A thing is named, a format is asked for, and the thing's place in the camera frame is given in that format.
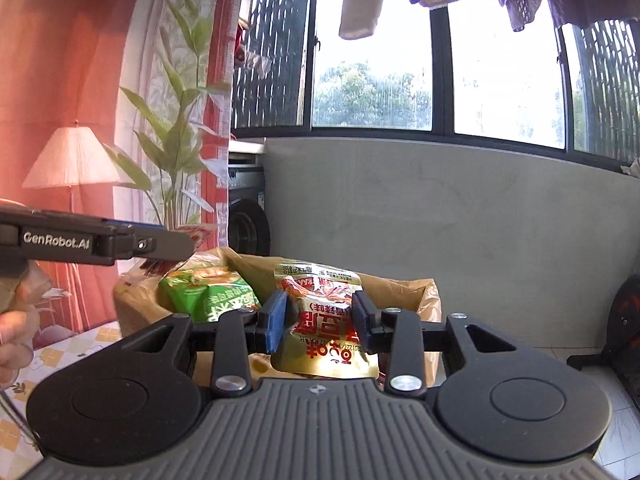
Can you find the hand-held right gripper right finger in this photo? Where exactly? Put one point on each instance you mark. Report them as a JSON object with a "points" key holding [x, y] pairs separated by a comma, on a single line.
{"points": [[362, 320]]}

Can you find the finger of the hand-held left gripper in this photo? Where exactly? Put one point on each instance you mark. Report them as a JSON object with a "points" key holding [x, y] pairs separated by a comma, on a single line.
{"points": [[160, 246], [135, 226]]}

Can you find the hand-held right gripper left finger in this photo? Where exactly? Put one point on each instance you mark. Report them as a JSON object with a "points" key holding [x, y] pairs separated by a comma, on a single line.
{"points": [[276, 322]]}

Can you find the red snack packet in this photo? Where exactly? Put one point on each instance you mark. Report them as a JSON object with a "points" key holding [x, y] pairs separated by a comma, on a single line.
{"points": [[200, 235]]}

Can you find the gold snack pouch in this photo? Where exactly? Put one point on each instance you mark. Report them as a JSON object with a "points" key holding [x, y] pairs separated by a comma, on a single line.
{"points": [[320, 310]]}

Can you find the cardboard box with plastic liner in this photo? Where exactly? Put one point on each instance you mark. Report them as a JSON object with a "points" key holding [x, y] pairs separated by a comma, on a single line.
{"points": [[405, 295]]}

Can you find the person's left hand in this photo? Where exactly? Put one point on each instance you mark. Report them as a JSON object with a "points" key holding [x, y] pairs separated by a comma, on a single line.
{"points": [[15, 330]]}

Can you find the green snack packet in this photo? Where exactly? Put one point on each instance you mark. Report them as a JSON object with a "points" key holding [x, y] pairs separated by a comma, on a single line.
{"points": [[220, 300]]}

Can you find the washing machine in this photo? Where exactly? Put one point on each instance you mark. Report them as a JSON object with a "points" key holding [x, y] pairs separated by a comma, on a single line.
{"points": [[247, 230]]}

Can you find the black exercise bike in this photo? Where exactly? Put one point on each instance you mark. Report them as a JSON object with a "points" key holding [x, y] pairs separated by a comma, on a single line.
{"points": [[625, 320]]}

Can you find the white crumpled cloth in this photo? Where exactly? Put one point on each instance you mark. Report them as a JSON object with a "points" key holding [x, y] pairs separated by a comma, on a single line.
{"points": [[632, 167]]}

